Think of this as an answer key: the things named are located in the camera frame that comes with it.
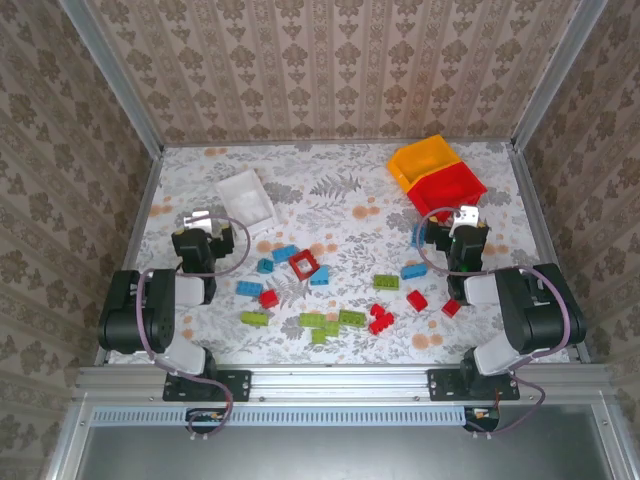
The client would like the white plastic bin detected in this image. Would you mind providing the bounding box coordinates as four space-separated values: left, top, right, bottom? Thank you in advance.
215 168 280 237

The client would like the red plastic bin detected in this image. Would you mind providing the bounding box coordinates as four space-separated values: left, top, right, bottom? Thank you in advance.
405 161 488 225

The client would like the red square lego frame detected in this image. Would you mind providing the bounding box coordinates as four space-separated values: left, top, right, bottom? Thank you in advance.
288 248 322 282

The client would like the yellow plastic bin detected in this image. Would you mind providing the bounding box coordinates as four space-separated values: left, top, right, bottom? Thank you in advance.
387 133 464 194

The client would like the floral patterned table cover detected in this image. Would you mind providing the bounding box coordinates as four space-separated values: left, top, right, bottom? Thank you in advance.
107 141 571 365

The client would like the black power connector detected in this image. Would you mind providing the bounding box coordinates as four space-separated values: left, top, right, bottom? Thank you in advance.
463 405 501 432
185 407 235 435

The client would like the grey metal sheet panel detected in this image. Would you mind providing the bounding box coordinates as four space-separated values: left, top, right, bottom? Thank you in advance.
74 424 619 480

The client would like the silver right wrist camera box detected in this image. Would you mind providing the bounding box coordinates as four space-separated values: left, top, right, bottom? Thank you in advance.
448 203 481 239

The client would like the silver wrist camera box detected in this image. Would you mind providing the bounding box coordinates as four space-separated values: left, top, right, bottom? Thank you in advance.
448 203 481 239
182 208 222 235

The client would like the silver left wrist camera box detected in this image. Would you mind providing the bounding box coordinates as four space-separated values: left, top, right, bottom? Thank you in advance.
182 208 222 235

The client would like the aluminium frame rail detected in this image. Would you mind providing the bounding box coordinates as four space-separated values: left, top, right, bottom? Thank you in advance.
503 143 594 364
93 147 166 365
162 139 514 149

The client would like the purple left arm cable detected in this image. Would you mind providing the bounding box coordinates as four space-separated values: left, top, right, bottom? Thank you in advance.
133 213 251 441

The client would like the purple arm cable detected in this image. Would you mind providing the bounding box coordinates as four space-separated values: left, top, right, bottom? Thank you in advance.
133 213 251 441
417 206 574 437

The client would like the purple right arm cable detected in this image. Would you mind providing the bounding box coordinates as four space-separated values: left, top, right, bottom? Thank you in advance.
417 206 574 437

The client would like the aluminium frame post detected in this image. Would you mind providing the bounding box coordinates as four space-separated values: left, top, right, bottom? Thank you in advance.
58 0 166 154
42 399 94 480
510 0 610 152
592 399 640 480

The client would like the wide aluminium extrusion rail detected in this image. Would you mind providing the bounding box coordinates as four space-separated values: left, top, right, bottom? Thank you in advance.
74 363 617 403

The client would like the slotted grey cable duct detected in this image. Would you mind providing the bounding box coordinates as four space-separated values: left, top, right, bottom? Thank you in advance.
92 405 469 427

